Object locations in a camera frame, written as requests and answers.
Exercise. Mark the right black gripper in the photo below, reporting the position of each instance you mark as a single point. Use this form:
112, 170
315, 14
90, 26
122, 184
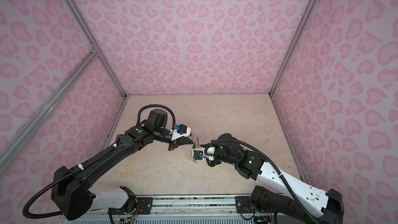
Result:
213, 163

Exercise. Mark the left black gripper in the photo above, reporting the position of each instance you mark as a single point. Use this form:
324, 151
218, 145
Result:
176, 143

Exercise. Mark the metal key holder plate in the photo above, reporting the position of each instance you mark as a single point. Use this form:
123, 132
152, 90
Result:
195, 153

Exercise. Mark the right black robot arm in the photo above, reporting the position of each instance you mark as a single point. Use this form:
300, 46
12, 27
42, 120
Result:
281, 192

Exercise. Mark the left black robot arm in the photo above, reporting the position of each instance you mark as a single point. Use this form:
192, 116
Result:
74, 193

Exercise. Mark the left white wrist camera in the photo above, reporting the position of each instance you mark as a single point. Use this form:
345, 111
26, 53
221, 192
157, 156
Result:
180, 131

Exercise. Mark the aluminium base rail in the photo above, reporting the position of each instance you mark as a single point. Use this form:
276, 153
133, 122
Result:
205, 209

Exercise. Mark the aluminium frame strut diagonal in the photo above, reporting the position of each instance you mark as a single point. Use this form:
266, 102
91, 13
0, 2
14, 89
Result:
19, 141

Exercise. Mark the right corner aluminium post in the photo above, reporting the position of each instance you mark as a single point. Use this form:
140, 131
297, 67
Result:
307, 12

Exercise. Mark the corner aluminium post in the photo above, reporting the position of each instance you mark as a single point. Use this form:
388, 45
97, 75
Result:
84, 27
307, 12

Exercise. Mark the left corner aluminium post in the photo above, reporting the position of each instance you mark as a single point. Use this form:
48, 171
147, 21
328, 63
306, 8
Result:
84, 27

